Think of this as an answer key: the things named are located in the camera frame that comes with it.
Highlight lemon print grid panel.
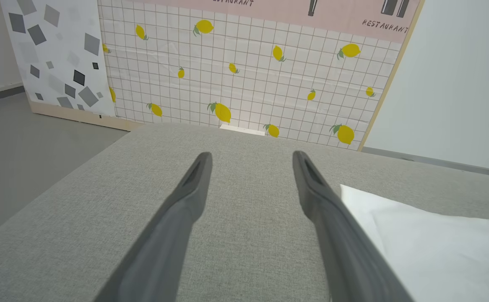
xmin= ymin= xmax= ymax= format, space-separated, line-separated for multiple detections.
xmin=97 ymin=0 xmax=425 ymax=151

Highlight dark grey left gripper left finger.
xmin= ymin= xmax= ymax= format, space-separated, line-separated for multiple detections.
xmin=94 ymin=151 xmax=213 ymax=302

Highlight white and blue garment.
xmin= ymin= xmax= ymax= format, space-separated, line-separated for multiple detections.
xmin=339 ymin=185 xmax=489 ymax=302

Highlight white rolling partition board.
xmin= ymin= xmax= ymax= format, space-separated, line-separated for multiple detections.
xmin=361 ymin=0 xmax=489 ymax=180

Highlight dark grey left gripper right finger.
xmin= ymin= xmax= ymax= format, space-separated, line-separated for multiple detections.
xmin=292 ymin=151 xmax=415 ymax=302

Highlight small white flat block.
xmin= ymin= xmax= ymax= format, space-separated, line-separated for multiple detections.
xmin=219 ymin=124 xmax=266 ymax=136

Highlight grey squares pattern panel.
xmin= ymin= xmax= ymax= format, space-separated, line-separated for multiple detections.
xmin=0 ymin=0 xmax=144 ymax=131

